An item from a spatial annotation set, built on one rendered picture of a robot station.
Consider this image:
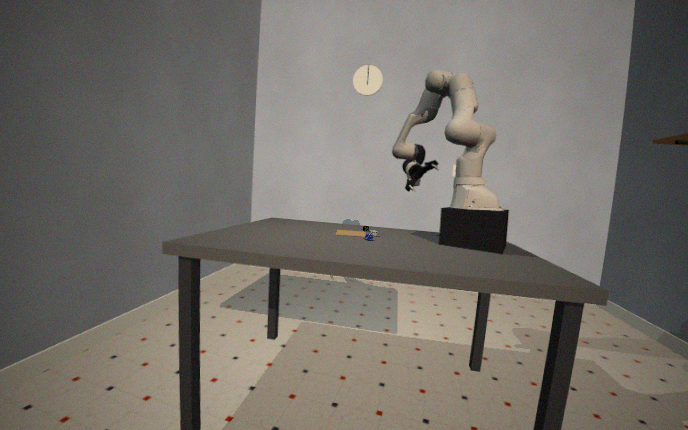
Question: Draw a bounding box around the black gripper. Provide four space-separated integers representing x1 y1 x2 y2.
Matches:
405 160 440 192

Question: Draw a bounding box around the orange flat mat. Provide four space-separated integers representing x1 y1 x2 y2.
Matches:
336 230 366 237

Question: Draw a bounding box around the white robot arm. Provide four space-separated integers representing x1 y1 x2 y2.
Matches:
392 70 504 211

